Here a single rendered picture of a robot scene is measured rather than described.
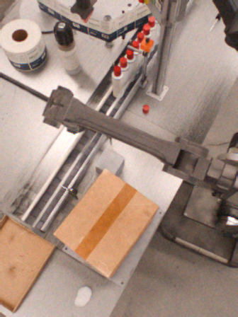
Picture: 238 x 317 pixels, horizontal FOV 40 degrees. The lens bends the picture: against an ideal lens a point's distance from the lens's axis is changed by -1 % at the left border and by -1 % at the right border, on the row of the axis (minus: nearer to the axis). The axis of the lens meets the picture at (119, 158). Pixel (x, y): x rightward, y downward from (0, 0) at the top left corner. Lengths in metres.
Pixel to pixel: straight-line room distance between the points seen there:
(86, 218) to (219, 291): 1.37
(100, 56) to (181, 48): 0.44
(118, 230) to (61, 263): 0.39
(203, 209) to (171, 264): 0.44
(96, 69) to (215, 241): 1.22
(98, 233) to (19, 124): 0.76
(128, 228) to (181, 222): 0.96
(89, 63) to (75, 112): 0.94
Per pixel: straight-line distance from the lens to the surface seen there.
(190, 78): 1.76
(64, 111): 0.80
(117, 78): 1.47
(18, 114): 1.71
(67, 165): 1.49
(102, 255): 1.15
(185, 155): 0.87
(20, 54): 1.66
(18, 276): 1.50
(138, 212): 1.17
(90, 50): 1.78
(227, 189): 0.87
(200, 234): 2.10
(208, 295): 2.34
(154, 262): 2.28
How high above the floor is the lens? 2.27
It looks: 70 degrees down
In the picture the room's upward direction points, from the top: 2 degrees counter-clockwise
